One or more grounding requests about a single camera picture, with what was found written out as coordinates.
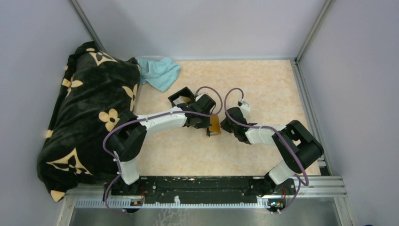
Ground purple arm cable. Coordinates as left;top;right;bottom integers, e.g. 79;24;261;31
103;86;223;215
223;88;310;214

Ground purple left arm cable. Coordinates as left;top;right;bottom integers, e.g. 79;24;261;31
103;86;223;215

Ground black card tray box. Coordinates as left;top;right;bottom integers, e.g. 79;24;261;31
168;87;195;106

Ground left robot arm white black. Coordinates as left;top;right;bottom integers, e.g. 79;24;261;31
103;94;216;195

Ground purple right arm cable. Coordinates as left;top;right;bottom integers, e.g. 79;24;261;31
223;88;310;214

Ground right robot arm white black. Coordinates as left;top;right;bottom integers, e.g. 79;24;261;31
221;102;324;194

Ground tan leather card holder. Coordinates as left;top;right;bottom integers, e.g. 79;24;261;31
206;115;221;137

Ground light blue cloth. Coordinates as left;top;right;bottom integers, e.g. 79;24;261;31
136;57;181;92

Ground black floral blanket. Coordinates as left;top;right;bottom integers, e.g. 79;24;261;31
37;41;141;202

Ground aluminium frame rail front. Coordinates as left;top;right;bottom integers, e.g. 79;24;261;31
66;176;347;209

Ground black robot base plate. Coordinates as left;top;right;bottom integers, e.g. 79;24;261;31
109;176;296;204

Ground silver cards in tray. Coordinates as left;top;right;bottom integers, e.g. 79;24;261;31
173;96;191;105

